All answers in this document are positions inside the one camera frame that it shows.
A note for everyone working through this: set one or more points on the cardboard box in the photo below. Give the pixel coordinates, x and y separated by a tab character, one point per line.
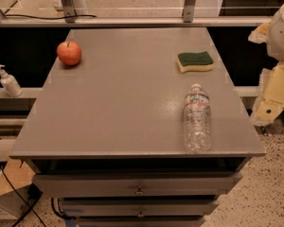
16	190

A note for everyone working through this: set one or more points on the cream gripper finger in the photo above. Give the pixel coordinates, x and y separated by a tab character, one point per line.
260	34
269	103

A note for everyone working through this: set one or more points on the grey drawer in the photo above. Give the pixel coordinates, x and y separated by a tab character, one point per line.
142	222
139	208
90	186

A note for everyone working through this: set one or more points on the top grey drawer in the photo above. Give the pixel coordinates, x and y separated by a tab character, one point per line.
90	186

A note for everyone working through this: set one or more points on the left metal bracket post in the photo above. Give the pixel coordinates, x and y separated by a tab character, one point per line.
69	11

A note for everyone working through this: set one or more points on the metal bracket post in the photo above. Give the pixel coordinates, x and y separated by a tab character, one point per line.
69	11
188	10

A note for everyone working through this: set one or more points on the bottom grey drawer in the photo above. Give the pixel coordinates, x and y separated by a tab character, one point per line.
142	222

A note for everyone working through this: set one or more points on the red apple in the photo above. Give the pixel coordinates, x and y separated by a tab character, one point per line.
69	53

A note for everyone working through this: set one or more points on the right metal bracket post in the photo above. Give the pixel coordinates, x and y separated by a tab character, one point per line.
188	10

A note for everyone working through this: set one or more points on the green and yellow sponge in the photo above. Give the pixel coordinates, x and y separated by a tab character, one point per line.
194	62

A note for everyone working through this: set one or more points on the white pump dispenser bottle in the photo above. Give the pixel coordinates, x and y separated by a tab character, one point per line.
9	83

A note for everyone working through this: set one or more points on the grey back shelf rail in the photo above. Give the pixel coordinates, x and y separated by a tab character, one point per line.
16	21

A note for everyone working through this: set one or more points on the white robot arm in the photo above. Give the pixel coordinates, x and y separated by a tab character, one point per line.
275	42

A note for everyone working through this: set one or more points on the clear plastic water bottle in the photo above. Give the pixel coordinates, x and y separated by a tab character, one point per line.
196	119

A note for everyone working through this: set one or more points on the middle grey drawer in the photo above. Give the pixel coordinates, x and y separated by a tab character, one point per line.
139	208

